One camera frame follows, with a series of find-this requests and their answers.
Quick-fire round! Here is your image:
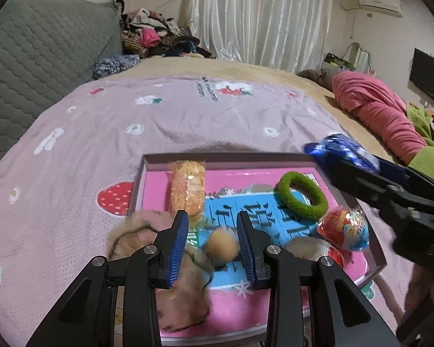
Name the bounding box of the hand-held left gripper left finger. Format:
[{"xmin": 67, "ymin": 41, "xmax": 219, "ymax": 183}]
[{"xmin": 25, "ymin": 210, "xmax": 190, "ymax": 347}]

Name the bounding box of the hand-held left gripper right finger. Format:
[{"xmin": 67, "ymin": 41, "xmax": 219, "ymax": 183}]
[{"xmin": 236, "ymin": 210, "xmax": 402, "ymax": 347}]

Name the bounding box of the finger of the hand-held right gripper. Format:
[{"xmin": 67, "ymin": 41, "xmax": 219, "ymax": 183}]
[
  {"xmin": 362, "ymin": 154, "xmax": 420, "ymax": 186},
  {"xmin": 327, "ymin": 159, "xmax": 395, "ymax": 206}
]

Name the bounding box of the blue snack packet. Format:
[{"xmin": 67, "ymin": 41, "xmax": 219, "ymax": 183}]
[{"xmin": 304, "ymin": 134, "xmax": 380, "ymax": 174}]

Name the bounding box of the beige frilly scrunchie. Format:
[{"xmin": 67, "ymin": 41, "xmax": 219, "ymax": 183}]
[{"xmin": 106, "ymin": 211, "xmax": 214, "ymax": 333}]

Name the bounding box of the blue and white egg toy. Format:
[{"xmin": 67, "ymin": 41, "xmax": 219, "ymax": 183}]
[{"xmin": 316, "ymin": 206, "xmax": 370, "ymax": 253}]

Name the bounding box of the orange cracker packet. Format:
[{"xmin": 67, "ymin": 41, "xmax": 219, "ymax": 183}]
[{"xmin": 168, "ymin": 159, "xmax": 207, "ymax": 221}]

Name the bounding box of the green fuzzy hair ring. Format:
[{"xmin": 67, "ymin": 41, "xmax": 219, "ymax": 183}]
[{"xmin": 278, "ymin": 171, "xmax": 329, "ymax": 221}]

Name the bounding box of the grey shallow box tray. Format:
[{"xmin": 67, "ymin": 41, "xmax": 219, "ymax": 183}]
[{"xmin": 128, "ymin": 153, "xmax": 387, "ymax": 347}]

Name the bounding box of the person's right forearm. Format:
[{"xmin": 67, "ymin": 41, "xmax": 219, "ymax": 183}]
[{"xmin": 396, "ymin": 260, "xmax": 434, "ymax": 344}]

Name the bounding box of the green fleece blanket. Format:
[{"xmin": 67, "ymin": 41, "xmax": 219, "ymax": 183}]
[{"xmin": 405, "ymin": 103, "xmax": 434, "ymax": 189}]

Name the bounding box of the pink quilt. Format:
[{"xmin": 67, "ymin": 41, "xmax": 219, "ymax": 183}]
[{"xmin": 332, "ymin": 71, "xmax": 429, "ymax": 165}]

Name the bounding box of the black television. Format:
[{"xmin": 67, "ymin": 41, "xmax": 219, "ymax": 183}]
[{"xmin": 409, "ymin": 48, "xmax": 434, "ymax": 111}]

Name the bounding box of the dark grey cloth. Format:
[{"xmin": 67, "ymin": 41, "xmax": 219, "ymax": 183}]
[{"xmin": 298, "ymin": 68, "xmax": 339, "ymax": 89}]

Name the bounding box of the dark bundle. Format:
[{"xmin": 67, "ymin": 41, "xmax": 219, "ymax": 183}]
[{"xmin": 323, "ymin": 52, "xmax": 355, "ymax": 71}]

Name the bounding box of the purple strawberry printed blanket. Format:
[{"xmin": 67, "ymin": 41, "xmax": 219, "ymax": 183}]
[{"xmin": 0, "ymin": 76, "xmax": 420, "ymax": 347}]

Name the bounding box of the white air conditioner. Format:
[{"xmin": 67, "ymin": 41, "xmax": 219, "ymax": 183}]
[{"xmin": 358, "ymin": 0, "xmax": 403, "ymax": 17}]

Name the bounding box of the white sheer curtain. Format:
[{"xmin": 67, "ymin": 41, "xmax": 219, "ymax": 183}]
[{"xmin": 183, "ymin": 0, "xmax": 337, "ymax": 75}]

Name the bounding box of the blue patterned cloth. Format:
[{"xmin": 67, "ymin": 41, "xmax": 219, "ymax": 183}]
[{"xmin": 92, "ymin": 54, "xmax": 141, "ymax": 80}]

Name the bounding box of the pile of clothes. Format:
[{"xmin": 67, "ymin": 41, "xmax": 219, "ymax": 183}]
[{"xmin": 120, "ymin": 0, "xmax": 218, "ymax": 59}]

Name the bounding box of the grey quilted headboard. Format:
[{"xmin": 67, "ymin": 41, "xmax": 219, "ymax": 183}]
[{"xmin": 0, "ymin": 0, "xmax": 125, "ymax": 179}]

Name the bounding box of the white wall cable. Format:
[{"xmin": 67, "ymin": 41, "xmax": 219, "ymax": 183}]
[{"xmin": 345, "ymin": 41, "xmax": 371, "ymax": 73}]

